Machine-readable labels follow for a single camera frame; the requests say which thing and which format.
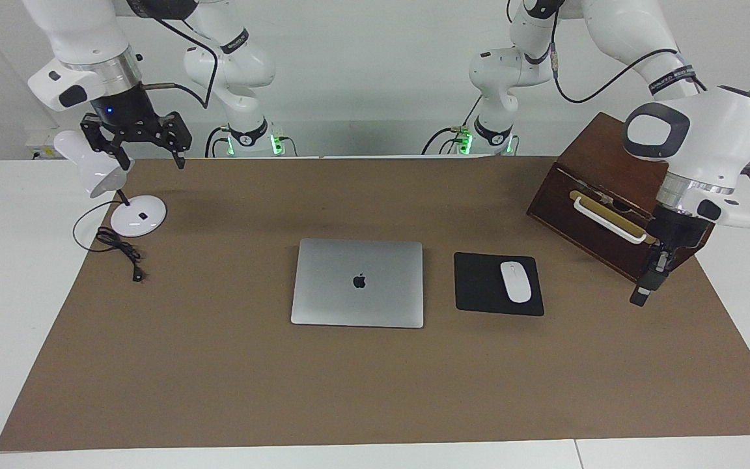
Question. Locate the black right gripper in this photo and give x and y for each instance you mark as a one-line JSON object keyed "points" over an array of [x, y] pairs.
{"points": [[124, 114]]}

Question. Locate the brown table mat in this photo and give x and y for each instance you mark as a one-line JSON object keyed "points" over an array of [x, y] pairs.
{"points": [[219, 391]]}

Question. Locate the grey laptop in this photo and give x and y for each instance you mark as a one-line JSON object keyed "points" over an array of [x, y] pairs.
{"points": [[349, 306]]}

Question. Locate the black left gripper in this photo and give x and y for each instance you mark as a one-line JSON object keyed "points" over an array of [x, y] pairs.
{"points": [[674, 231]]}

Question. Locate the white computer mouse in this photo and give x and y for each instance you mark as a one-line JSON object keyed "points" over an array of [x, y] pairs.
{"points": [[515, 281]]}

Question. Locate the dark wooden box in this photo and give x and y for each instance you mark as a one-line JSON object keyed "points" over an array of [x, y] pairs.
{"points": [[596, 156]]}

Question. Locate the white desk lamp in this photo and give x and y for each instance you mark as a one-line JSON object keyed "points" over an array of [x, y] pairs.
{"points": [[98, 179]]}

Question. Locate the white wall socket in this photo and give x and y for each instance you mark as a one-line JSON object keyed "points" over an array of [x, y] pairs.
{"points": [[40, 140]]}

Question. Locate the black mouse pad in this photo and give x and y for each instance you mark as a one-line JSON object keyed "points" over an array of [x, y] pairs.
{"points": [[479, 286]]}

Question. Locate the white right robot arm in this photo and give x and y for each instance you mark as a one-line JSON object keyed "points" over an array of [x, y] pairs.
{"points": [[245, 65]]}

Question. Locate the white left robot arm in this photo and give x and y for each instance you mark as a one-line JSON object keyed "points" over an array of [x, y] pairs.
{"points": [[720, 137]]}

